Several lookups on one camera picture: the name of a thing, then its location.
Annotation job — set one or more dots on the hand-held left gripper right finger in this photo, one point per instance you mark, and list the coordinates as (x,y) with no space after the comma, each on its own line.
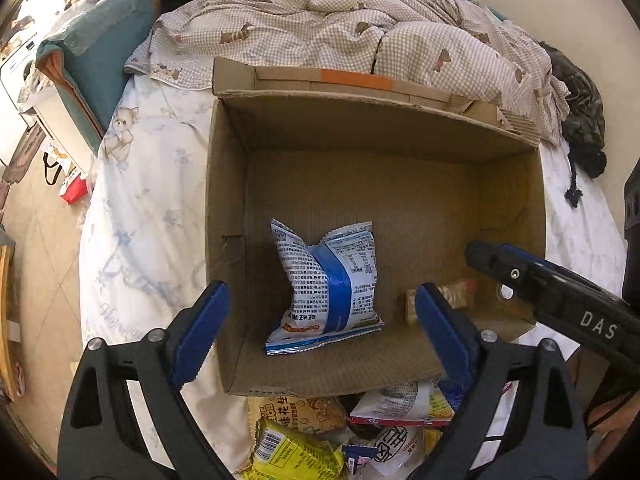
(445,335)

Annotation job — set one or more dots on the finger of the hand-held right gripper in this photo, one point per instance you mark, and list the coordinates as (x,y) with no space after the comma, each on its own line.
(505,267)

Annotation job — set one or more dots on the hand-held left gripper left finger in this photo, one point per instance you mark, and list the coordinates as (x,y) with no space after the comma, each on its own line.
(200,335)

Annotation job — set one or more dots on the small beige snack bar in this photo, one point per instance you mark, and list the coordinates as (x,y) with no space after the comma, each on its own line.
(457,292)

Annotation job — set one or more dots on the small yellow snack packet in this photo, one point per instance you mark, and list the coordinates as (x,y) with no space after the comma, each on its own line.
(439,406)

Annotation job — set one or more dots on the white red-edged snack packet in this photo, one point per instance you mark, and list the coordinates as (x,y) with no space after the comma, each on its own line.
(395,405)

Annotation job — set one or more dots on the white black-lettered snack packet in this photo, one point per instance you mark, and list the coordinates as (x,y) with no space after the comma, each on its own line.
(395,450)

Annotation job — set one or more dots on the large blue white snack packet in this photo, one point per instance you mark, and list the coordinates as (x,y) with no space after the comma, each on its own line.
(325,290)

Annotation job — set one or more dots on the beige peanut snack packet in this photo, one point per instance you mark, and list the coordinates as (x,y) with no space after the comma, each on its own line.
(305,412)

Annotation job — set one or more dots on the brown cardboard box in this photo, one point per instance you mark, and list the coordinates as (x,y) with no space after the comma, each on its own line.
(360,185)

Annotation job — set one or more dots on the person's right hand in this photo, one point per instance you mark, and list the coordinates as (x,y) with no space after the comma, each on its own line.
(615,417)

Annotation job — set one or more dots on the red white bag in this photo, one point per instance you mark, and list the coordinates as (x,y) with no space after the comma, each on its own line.
(75,187)

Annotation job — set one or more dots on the white cabinet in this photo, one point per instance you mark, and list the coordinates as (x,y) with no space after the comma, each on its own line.
(55,120)

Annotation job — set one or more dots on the teal pillow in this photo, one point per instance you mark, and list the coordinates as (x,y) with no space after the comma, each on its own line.
(105,65)

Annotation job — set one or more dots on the checked beige duvet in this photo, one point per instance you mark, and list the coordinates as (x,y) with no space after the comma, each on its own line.
(350,25)

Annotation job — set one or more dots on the white washing machine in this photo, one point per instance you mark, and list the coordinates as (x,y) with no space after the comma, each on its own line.
(17,67)

